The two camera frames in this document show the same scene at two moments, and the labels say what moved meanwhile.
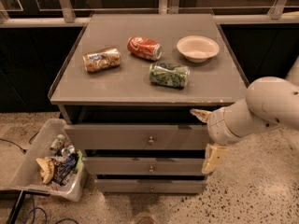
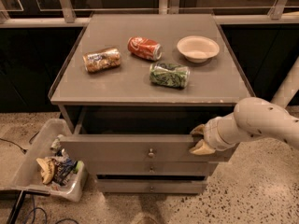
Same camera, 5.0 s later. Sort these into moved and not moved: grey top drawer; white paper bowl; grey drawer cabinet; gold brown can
Moved: grey top drawer
Not moved: grey drawer cabinet; gold brown can; white paper bowl
